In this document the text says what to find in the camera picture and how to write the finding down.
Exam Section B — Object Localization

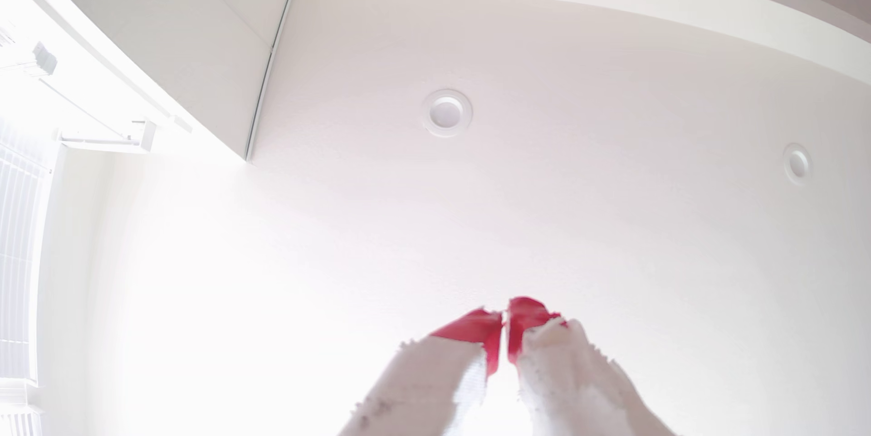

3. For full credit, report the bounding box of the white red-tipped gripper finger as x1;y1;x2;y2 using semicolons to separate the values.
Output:
338;308;504;436
508;296;676;436

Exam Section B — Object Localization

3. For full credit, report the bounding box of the round recessed ceiling light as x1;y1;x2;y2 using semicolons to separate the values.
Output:
782;142;812;186
421;88;474;138

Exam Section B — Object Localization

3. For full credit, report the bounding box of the white window blind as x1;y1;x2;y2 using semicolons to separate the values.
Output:
0;119;54;384

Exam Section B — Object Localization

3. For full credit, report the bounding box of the white curtain rod bracket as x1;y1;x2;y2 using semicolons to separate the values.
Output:
0;41;58;78
58;119;158;154

